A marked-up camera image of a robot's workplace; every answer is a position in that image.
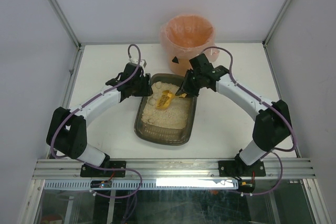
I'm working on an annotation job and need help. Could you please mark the yellow plastic litter scoop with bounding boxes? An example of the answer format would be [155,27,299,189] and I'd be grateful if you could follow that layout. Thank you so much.
[155,90,187,110]

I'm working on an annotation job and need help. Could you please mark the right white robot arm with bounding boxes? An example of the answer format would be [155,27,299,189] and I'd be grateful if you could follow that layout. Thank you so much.
[177,54,293,175]

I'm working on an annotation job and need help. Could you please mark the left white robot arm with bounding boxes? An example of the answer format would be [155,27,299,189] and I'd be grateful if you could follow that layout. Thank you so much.
[46,63,153,170]

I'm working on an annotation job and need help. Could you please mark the cat litter granules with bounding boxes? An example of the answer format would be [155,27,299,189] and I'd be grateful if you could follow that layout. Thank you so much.
[141,81,191,130]

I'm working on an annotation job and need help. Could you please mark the orange trash bin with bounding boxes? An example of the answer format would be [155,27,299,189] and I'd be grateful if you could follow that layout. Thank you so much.
[167,16,215,76]

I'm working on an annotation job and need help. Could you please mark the translucent pink bin liner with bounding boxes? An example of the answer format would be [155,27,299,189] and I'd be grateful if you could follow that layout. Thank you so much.
[160,14,215,59]

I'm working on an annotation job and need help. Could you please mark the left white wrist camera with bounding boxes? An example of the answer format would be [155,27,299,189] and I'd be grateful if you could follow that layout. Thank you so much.
[129,58,146,69]

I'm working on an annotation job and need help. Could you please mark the white slotted cable duct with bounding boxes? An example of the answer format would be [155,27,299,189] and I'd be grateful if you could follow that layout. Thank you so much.
[44,178,238,191]

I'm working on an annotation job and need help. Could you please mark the aluminium mounting rail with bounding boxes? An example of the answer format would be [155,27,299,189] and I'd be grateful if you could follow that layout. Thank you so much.
[33,158,316,180]

